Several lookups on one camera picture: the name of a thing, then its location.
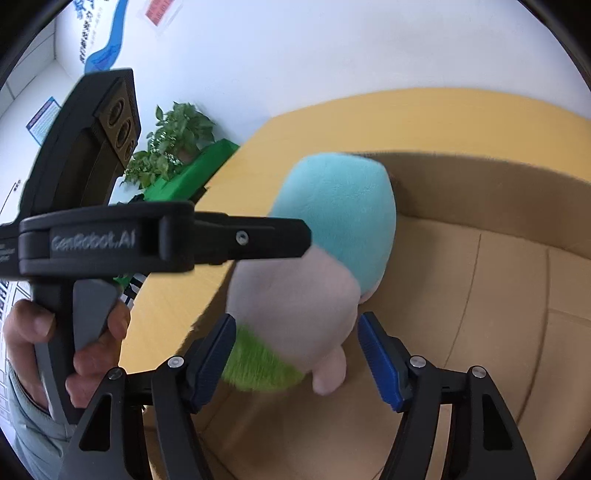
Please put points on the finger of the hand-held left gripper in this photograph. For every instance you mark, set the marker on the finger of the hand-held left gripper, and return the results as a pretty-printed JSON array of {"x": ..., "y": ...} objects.
[{"x": 258, "y": 237}]

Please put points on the yellow wooden desktop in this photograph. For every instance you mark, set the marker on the yellow wooden desktop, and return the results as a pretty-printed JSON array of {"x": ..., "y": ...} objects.
[{"x": 415, "y": 120}]

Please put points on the green plastic object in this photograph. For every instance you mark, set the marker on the green plastic object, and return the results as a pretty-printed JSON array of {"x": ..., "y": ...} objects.
[{"x": 203, "y": 164}]

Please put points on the green potted plant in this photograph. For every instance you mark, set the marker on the green potted plant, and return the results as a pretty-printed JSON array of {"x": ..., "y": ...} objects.
[{"x": 175, "y": 134}]

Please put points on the person's grey trousers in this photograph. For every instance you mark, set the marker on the person's grey trousers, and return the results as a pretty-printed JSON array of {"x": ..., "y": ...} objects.
[{"x": 27, "y": 434}]

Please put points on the blue wall decal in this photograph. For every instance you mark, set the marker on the blue wall decal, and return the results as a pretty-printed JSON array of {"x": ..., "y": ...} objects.
[{"x": 104, "y": 46}]

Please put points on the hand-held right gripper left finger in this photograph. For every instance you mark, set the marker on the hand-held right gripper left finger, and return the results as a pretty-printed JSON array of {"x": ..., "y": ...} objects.
[{"x": 217, "y": 355}]

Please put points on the brown cardboard box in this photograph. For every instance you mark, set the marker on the brown cardboard box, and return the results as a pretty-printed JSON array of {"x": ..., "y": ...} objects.
[{"x": 485, "y": 286}]

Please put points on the person's left hand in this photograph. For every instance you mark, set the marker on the person's left hand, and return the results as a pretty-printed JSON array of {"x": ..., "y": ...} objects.
[{"x": 25, "y": 332}]

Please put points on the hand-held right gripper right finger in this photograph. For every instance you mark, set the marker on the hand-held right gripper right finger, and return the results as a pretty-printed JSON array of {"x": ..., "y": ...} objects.
[{"x": 376, "y": 355}]

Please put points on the blue framed wall notice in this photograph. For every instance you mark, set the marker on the blue framed wall notice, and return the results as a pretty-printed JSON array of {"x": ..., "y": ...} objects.
[{"x": 44, "y": 120}]

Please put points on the teal pink green plush toy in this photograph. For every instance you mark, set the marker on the teal pink green plush toy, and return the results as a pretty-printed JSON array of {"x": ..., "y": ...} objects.
[{"x": 341, "y": 207}]

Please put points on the black white striped object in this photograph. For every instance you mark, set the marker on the black white striped object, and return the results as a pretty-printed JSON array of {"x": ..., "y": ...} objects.
[{"x": 134, "y": 290}]

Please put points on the red white wall notice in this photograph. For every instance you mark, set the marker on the red white wall notice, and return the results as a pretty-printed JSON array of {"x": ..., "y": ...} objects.
[{"x": 159, "y": 14}]

